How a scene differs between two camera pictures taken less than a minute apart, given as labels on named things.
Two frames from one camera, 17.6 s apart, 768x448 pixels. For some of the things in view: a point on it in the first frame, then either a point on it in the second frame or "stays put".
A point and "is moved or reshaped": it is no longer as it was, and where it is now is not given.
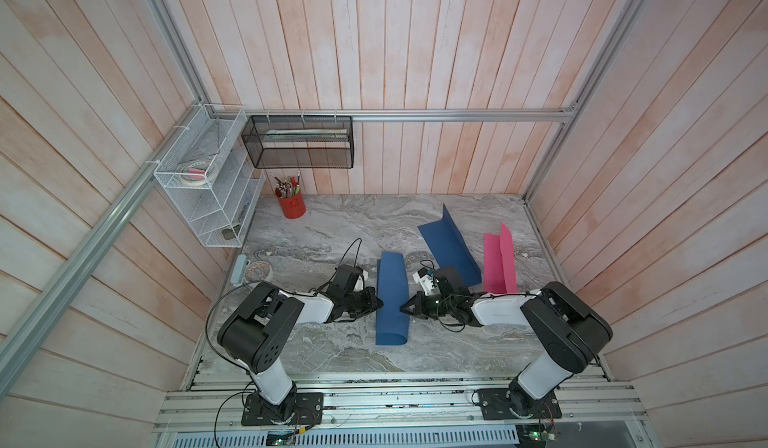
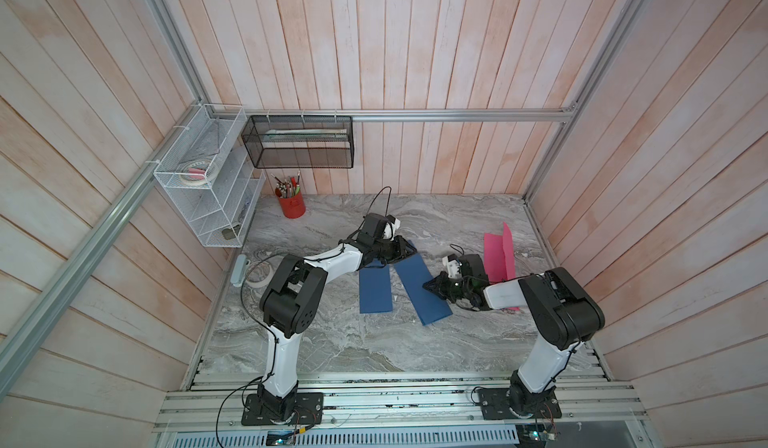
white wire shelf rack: x=207 y=165 stays put
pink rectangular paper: x=499 y=262 stays put
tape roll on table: x=258 y=271 stays put
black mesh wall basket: x=296 y=141 stays put
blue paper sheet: x=392 y=325 is moved or reshaped
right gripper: x=419 y=305 -> x=440 y=281
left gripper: x=371 y=301 -> x=400 y=252
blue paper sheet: x=448 y=248 is moved or reshaped
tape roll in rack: x=196 y=172 stays put
